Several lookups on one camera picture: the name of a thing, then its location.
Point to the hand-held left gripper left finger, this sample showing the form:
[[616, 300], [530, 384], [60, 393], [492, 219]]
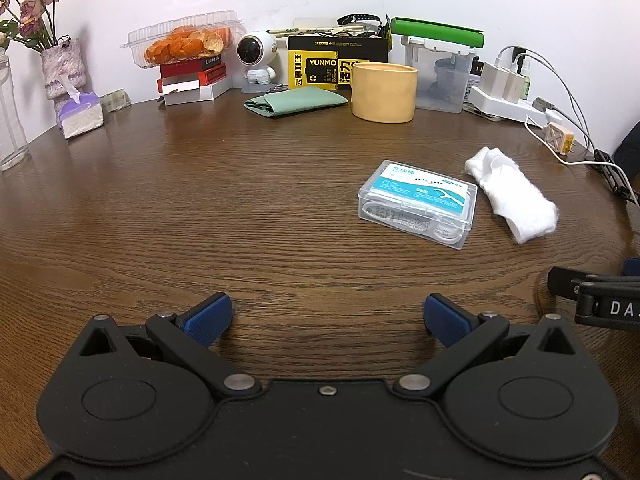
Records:
[[207, 321]]

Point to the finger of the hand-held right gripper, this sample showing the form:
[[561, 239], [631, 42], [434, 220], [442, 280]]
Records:
[[632, 266], [562, 281]]

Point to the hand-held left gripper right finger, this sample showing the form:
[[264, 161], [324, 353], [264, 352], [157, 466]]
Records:
[[446, 321]]

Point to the white cotton cloth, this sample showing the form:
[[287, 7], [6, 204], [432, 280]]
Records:
[[520, 200]]

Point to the clear floss pick box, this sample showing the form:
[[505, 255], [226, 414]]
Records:
[[420, 200]]

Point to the clear plastic clamshell container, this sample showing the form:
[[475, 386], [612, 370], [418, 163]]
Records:
[[145, 40]]

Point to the black clip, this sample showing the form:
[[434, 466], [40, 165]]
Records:
[[612, 175]]

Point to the dark cloth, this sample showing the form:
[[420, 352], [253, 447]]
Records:
[[630, 150]]

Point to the beige plug adapter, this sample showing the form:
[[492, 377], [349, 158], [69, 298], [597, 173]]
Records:
[[560, 140]]

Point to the grey plug adapter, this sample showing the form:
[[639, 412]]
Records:
[[542, 105]]

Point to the white power strip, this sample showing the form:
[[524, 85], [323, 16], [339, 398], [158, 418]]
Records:
[[505, 105]]

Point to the white charger block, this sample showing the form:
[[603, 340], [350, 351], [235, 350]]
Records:
[[492, 77], [515, 85]]

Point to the small green bottle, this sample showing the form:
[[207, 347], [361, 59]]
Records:
[[525, 80]]

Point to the red and white box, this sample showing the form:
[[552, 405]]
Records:
[[195, 89]]

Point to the tan cylindrical cup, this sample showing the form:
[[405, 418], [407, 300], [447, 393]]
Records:
[[384, 92]]

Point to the folded green cloth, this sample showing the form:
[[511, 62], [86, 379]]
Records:
[[300, 101]]

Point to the small clear wrapped packet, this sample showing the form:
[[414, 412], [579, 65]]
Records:
[[116, 100]]

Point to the clear box with green lid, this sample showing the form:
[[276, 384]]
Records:
[[440, 75]]

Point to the purple tissue pack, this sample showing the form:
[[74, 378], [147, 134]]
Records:
[[80, 115]]

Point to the dark red box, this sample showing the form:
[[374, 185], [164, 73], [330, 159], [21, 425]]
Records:
[[190, 67]]

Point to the white astronaut figure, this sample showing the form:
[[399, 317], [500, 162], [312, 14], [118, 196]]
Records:
[[256, 57]]

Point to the black and yellow box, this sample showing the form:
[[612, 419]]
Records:
[[315, 67]]

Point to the orange tangerine peels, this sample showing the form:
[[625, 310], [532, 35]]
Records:
[[185, 46]]

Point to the clear glass bottle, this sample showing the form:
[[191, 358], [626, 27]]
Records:
[[10, 125]]

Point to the black watch band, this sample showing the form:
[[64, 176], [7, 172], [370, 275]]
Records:
[[357, 18]]

